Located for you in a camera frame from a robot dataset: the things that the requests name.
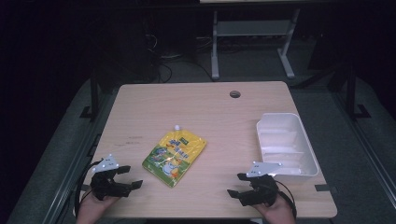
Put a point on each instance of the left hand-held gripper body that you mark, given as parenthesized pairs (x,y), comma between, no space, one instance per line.
(106,185)

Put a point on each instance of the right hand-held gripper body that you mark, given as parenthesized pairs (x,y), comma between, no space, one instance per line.
(264,189)

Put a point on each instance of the person's right hand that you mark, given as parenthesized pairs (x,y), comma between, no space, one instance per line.
(278,213)

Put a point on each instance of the person's left hand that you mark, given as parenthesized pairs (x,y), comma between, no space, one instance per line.
(91,210)

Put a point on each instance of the black tape strip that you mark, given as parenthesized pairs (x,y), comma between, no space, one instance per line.
(322,187)
(85,187)

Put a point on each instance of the yellow spout pouch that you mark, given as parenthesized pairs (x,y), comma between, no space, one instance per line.
(174,155)

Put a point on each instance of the white plastic bin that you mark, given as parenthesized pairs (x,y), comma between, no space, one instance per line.
(286,146)

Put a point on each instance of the black metal stand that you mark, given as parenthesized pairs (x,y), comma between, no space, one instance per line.
(351,93)
(94,99)

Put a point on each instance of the white metal desk frame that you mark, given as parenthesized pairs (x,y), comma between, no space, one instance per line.
(249,28)

